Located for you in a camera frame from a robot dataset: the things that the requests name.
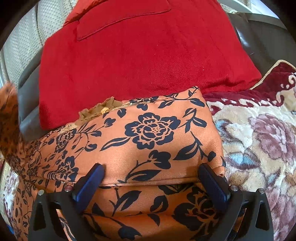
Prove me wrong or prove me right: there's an orange floral garment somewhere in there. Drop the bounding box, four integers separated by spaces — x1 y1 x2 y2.
1 84 225 240

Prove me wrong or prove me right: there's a floral plush blanket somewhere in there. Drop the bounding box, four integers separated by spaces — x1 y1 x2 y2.
204 60 295 240

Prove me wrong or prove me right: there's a red pillow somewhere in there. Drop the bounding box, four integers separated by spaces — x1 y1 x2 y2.
39 1 261 130

